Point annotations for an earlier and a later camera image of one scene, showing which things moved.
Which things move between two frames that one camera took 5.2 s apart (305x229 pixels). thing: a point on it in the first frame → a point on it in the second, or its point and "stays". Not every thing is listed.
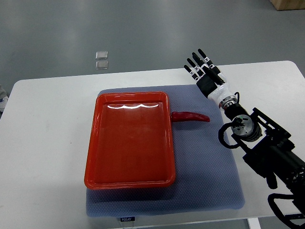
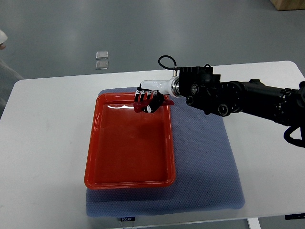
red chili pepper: [177, 116] → [138, 106]
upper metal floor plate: [101, 55] stays
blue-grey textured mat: [206, 175] stays
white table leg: [254, 223] stays
